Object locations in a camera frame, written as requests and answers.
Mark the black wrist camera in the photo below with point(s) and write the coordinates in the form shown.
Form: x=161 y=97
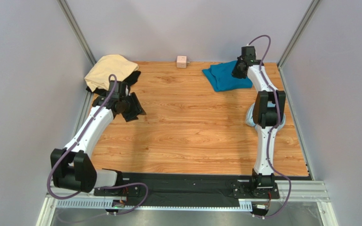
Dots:
x=118 y=89
x=248 y=53

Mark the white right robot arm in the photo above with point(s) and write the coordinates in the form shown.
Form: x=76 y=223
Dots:
x=267 y=116

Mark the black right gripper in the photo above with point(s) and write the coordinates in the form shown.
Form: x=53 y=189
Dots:
x=238 y=68

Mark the black base mat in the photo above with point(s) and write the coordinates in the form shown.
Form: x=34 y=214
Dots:
x=181 y=190

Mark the right aluminium corner post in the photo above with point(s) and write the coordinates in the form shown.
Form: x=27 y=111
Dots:
x=314 y=4

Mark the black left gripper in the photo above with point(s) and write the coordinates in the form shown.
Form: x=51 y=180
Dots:
x=137 y=109

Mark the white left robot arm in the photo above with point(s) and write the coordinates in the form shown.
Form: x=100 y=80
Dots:
x=72 y=166

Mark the blue t shirt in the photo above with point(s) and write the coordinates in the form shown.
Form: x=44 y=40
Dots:
x=221 y=79

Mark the black t shirt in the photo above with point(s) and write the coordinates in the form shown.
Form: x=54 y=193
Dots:
x=130 y=80

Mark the left aluminium corner post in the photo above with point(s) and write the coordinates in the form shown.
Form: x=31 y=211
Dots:
x=77 y=30

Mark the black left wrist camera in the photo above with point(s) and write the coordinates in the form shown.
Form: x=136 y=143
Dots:
x=118 y=89

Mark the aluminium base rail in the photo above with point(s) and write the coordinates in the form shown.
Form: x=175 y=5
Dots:
x=295 y=203

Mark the beige t shirt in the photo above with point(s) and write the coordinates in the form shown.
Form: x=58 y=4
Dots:
x=98 y=76

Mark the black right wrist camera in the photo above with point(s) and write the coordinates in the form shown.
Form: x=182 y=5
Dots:
x=248 y=53

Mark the aluminium corner post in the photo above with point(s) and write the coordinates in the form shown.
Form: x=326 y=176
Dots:
x=314 y=4
x=77 y=30

